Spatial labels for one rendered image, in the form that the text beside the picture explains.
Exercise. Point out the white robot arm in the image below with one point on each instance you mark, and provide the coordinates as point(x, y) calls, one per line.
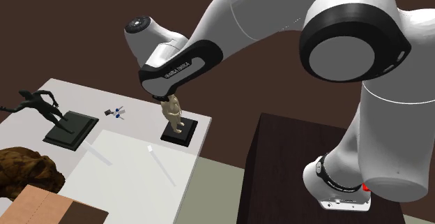
point(272, 9)

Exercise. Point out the beige figure on black base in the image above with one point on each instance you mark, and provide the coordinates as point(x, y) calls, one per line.
point(174, 114)

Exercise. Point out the dark brown robot stand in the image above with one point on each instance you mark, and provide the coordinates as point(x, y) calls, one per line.
point(278, 169)

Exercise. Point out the small blue and white object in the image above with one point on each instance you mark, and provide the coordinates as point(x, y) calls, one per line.
point(117, 112)

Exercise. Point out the black figure on dark base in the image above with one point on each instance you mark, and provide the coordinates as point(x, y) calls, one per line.
point(73, 128)

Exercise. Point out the brown lumpy object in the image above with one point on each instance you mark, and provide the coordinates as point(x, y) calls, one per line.
point(23, 170)

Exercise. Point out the brown cardboard box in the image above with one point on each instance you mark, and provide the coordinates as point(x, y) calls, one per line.
point(37, 206)

